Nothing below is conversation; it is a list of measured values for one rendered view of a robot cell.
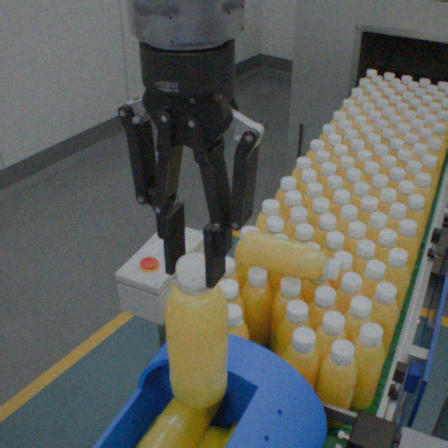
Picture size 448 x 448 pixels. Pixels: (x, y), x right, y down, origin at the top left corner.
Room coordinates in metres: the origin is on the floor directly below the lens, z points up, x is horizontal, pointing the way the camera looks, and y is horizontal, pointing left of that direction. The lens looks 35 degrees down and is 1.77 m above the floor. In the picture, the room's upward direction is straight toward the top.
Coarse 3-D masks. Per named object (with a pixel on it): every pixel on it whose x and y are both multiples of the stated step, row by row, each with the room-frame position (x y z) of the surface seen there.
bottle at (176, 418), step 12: (168, 408) 0.47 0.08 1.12; (180, 408) 0.46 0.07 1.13; (192, 408) 0.47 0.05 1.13; (204, 408) 0.47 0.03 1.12; (216, 408) 0.49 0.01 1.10; (168, 420) 0.44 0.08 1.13; (180, 420) 0.44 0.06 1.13; (192, 420) 0.45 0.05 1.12; (204, 420) 0.46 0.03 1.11; (156, 432) 0.43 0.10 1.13; (168, 432) 0.42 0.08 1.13; (180, 432) 0.43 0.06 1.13; (192, 432) 0.43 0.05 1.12; (204, 432) 0.45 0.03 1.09; (144, 444) 0.41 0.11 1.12; (156, 444) 0.41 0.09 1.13; (168, 444) 0.41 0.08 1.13; (180, 444) 0.41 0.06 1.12; (192, 444) 0.42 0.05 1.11
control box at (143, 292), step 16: (160, 240) 0.91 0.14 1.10; (192, 240) 0.91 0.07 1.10; (144, 256) 0.86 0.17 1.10; (160, 256) 0.86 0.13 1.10; (128, 272) 0.80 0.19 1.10; (144, 272) 0.80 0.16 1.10; (160, 272) 0.80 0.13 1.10; (128, 288) 0.79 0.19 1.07; (144, 288) 0.77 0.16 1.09; (160, 288) 0.76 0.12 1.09; (128, 304) 0.79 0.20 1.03; (144, 304) 0.77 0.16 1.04; (160, 304) 0.76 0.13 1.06; (160, 320) 0.76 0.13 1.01
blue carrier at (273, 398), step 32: (160, 352) 0.52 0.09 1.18; (256, 352) 0.48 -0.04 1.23; (160, 384) 0.55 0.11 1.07; (256, 384) 0.43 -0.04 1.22; (288, 384) 0.45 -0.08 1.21; (128, 416) 0.48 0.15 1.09; (224, 416) 0.51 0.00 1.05; (256, 416) 0.39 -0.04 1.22; (288, 416) 0.41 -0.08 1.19; (320, 416) 0.44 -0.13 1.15
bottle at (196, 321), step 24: (216, 288) 0.41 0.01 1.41; (168, 312) 0.40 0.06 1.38; (192, 312) 0.39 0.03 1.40; (216, 312) 0.39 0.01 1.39; (168, 336) 0.40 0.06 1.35; (192, 336) 0.38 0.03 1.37; (216, 336) 0.39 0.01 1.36; (168, 360) 0.40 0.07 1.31; (192, 360) 0.38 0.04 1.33; (216, 360) 0.39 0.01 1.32; (192, 384) 0.38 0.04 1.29; (216, 384) 0.39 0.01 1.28
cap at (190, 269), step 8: (184, 256) 0.43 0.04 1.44; (192, 256) 0.43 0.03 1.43; (200, 256) 0.43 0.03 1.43; (176, 264) 0.41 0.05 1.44; (184, 264) 0.42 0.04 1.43; (192, 264) 0.42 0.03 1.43; (200, 264) 0.42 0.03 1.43; (176, 272) 0.41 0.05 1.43; (184, 272) 0.40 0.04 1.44; (192, 272) 0.40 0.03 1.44; (200, 272) 0.40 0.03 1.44; (184, 280) 0.40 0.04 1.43; (192, 280) 0.40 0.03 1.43; (200, 280) 0.40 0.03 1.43; (192, 288) 0.40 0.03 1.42; (200, 288) 0.40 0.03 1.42
